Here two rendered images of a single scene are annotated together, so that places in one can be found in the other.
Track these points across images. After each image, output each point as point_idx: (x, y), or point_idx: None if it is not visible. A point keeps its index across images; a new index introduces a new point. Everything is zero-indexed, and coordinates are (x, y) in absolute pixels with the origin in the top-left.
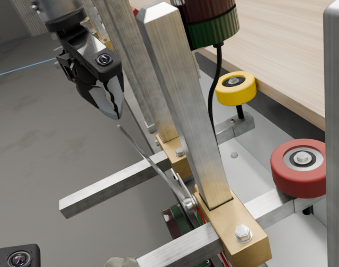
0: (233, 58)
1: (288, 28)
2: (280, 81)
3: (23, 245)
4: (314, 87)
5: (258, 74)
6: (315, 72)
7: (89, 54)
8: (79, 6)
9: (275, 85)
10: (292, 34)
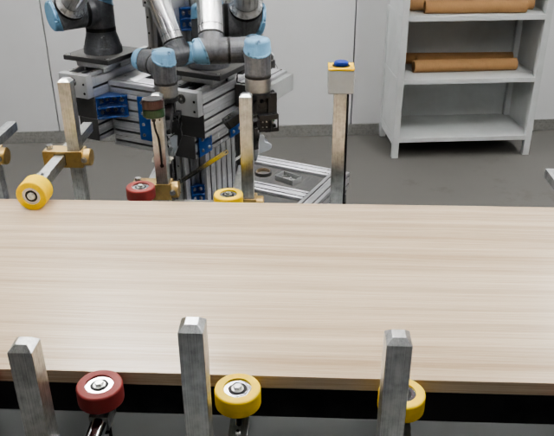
0: (264, 205)
1: (270, 234)
2: (202, 205)
3: (169, 125)
4: (177, 208)
5: (222, 203)
6: (190, 214)
7: (235, 111)
8: (249, 92)
9: (201, 202)
10: (255, 231)
